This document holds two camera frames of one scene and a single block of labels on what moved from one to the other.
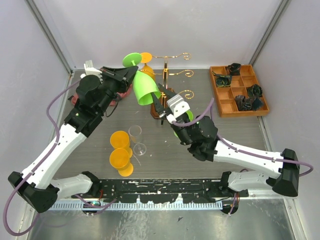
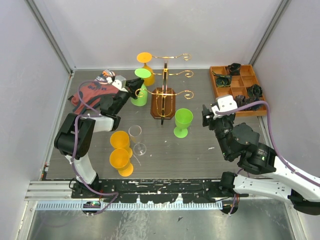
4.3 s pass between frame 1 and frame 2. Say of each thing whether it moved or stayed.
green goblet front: moved
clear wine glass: stayed
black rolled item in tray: stayed
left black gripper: moved
